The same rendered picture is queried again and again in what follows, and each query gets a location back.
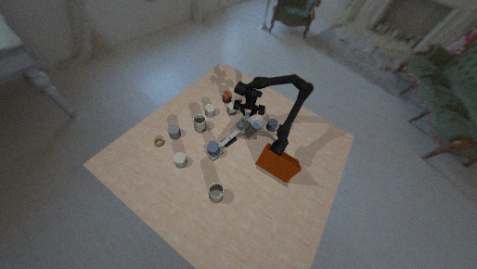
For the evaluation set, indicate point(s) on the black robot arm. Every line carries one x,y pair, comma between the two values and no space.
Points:
251,94

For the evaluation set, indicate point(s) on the orange-brown cylinder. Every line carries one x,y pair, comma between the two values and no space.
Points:
227,95

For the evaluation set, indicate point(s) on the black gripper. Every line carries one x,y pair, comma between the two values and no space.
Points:
249,105

